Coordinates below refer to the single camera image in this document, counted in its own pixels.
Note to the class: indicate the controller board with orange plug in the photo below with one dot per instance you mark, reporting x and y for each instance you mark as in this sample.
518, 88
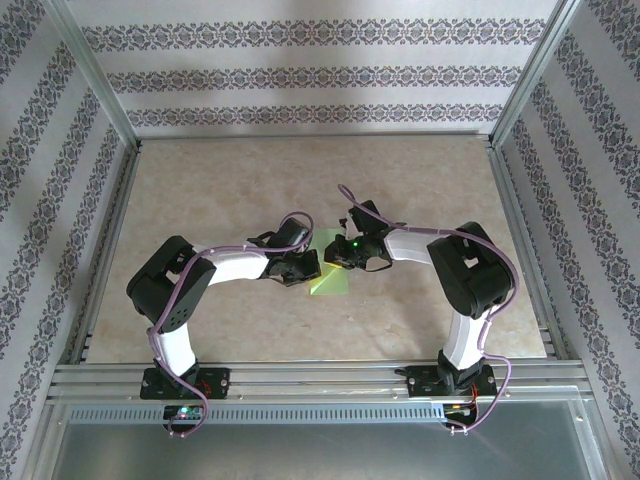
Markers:
457, 410

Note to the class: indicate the aluminium frame post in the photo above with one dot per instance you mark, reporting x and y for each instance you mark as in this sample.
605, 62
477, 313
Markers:
95, 72
534, 70

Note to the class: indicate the aluminium side rail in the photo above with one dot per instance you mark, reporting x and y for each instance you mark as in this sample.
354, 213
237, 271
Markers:
115, 225
519, 225

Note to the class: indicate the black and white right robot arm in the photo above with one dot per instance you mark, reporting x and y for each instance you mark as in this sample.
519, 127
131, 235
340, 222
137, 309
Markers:
470, 270

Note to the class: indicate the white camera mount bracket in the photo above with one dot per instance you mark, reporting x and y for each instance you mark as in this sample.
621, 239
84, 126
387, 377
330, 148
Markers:
345, 230

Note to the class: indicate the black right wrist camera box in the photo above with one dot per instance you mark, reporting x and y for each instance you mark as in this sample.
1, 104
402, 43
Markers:
365, 217

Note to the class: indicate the controller board with green light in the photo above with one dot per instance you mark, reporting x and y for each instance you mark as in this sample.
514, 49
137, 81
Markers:
184, 413

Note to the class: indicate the grey sheet metal panel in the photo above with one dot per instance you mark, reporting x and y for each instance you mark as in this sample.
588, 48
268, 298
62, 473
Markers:
320, 455

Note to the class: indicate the thin aluminium rail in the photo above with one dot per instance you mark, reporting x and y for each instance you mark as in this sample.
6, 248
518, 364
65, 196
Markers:
315, 136

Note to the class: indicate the wide aluminium mounting rail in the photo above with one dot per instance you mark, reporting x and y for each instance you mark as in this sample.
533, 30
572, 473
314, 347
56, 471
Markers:
320, 382

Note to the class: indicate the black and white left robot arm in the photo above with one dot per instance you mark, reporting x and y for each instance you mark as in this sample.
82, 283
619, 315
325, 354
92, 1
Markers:
170, 280

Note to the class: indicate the green paper sheet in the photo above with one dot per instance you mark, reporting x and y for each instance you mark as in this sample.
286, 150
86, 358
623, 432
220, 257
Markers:
330, 285

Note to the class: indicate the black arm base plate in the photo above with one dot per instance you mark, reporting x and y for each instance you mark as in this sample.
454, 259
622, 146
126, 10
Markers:
420, 385
220, 382

